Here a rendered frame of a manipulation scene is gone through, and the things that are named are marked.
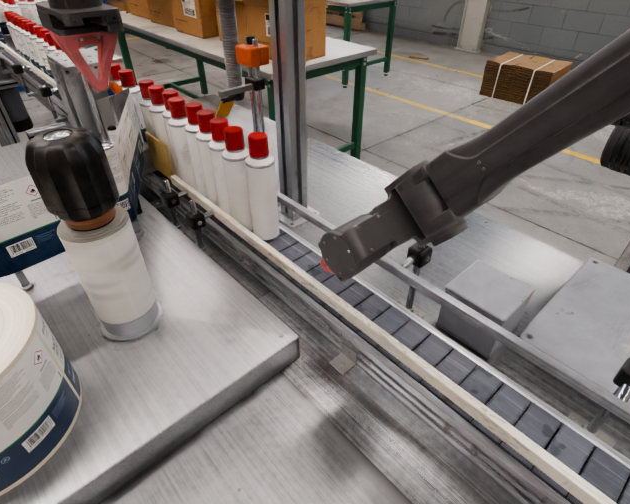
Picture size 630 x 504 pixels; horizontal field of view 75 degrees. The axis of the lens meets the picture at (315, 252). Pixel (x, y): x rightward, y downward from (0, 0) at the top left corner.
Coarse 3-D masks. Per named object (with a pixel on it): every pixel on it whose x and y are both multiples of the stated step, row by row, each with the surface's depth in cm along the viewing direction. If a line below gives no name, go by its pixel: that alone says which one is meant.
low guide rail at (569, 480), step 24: (192, 192) 87; (216, 216) 82; (288, 264) 69; (312, 288) 66; (384, 336) 57; (408, 360) 54; (432, 384) 53; (456, 384) 51; (480, 408) 48; (504, 432) 46; (528, 456) 45; (552, 456) 44; (576, 480) 42
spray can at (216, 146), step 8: (216, 120) 74; (224, 120) 74; (216, 128) 73; (216, 136) 74; (208, 144) 76; (216, 144) 75; (224, 144) 75; (216, 152) 75; (216, 160) 76; (216, 168) 77; (216, 176) 78; (224, 176) 78; (216, 184) 80; (224, 184) 79; (216, 192) 82; (224, 192) 80; (224, 200) 81; (224, 208) 83
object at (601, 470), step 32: (224, 224) 84; (288, 256) 76; (320, 256) 76; (352, 288) 69; (384, 320) 64; (384, 352) 59; (416, 352) 59; (448, 352) 59; (480, 384) 55; (512, 416) 51; (544, 416) 51; (512, 448) 48; (544, 448) 49; (576, 448) 48; (544, 480) 45; (608, 480) 45
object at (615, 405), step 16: (288, 208) 76; (304, 208) 74; (320, 224) 70; (384, 256) 63; (400, 272) 60; (416, 288) 59; (432, 288) 57; (448, 304) 56; (464, 304) 55; (480, 320) 53; (496, 336) 52; (512, 336) 51; (528, 352) 49; (544, 368) 48; (560, 368) 47; (576, 384) 46; (592, 384) 45; (592, 400) 45; (608, 400) 44; (624, 416) 43
